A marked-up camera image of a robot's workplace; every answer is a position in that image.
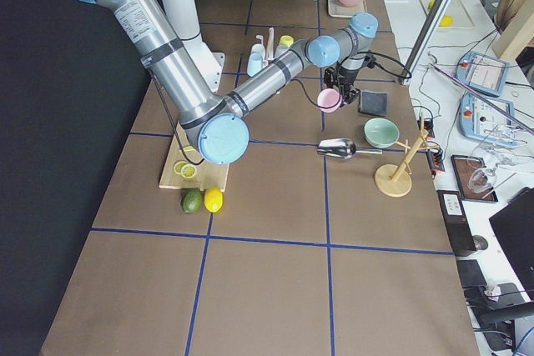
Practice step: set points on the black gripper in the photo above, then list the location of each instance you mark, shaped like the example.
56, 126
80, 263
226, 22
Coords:
345, 82

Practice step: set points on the pink plastic cup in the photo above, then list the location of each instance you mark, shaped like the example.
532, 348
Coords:
329, 100

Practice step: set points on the yellow cup on rack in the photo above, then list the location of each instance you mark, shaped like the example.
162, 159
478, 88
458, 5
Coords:
286, 41

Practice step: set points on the grey-white cup front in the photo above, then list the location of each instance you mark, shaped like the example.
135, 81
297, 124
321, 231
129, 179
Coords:
280, 50

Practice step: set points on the light blue cup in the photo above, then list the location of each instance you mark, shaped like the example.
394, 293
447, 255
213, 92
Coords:
255, 64

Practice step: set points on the white cup on rack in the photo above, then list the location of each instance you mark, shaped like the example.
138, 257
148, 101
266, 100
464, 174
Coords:
258, 48

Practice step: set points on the cream rabbit tray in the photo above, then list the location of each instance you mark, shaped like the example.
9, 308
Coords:
337, 10

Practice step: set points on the grey folded cloth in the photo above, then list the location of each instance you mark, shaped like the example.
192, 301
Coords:
373, 103

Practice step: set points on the mint green bowl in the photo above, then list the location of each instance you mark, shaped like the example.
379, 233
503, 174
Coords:
381, 132

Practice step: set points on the steel ice scoop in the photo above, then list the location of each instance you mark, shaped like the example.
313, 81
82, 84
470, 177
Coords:
343, 148

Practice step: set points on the wooden mug tree stand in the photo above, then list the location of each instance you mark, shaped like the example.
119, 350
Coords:
395, 180

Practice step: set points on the lemon on side tray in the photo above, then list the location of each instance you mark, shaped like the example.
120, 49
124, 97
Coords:
446, 21

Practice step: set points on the cream tray with lemons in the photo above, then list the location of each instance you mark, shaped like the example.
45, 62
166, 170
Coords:
458, 17

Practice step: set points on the blue teach pendant near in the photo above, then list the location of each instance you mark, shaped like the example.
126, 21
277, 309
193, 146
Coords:
486, 120

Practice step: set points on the blue teach pendant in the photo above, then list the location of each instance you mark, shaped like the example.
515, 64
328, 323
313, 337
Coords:
486, 120
485, 74

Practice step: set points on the blue teach pendant far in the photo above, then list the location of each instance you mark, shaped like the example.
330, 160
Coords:
485, 74

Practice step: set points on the dark wooden tray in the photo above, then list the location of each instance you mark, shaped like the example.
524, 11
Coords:
463, 170

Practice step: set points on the wine glass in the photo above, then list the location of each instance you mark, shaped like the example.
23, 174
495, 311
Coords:
483, 179

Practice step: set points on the whole yellow lemon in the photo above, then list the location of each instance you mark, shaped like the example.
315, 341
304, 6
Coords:
213, 199

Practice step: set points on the lemon slice front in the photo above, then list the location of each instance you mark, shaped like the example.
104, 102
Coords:
189, 171

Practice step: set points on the lemon slice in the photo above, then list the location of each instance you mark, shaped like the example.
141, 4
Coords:
189, 171
177, 167

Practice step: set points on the bamboo cutting board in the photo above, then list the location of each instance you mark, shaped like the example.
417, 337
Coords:
209, 174

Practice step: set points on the lemon slice back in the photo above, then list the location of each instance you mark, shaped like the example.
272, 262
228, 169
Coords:
177, 167

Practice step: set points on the green avocado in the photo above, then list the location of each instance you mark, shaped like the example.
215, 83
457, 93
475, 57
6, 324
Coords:
192, 201

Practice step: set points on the black laptop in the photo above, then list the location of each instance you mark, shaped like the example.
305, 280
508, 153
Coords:
513, 228

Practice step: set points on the white wire cup rack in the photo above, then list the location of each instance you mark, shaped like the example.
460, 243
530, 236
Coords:
269, 46

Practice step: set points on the aluminium frame post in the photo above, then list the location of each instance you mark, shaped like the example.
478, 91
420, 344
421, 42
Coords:
431, 23

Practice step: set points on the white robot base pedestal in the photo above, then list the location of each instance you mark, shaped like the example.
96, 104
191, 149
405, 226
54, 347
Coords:
183, 17

